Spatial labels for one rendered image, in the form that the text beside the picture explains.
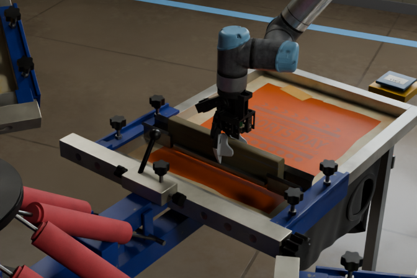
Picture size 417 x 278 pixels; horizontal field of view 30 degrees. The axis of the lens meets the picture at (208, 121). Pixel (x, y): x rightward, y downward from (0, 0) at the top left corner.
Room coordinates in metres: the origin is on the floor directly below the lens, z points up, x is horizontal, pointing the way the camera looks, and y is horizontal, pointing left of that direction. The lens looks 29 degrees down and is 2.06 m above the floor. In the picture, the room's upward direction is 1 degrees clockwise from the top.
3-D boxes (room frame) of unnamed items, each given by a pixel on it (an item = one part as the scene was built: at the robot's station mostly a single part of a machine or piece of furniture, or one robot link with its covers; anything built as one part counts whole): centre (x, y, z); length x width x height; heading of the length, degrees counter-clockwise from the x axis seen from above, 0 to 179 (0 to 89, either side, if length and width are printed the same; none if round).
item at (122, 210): (1.47, 0.17, 1.02); 0.17 x 0.06 x 0.05; 143
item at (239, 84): (1.73, -0.06, 1.23); 0.08 x 0.08 x 0.05
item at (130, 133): (1.89, 0.19, 0.97); 0.30 x 0.05 x 0.07; 143
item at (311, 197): (1.56, -0.25, 0.97); 0.30 x 0.05 x 0.07; 143
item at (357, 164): (1.92, -0.17, 0.97); 0.79 x 0.58 x 0.04; 143
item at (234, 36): (1.73, -0.06, 1.31); 0.09 x 0.08 x 0.11; 79
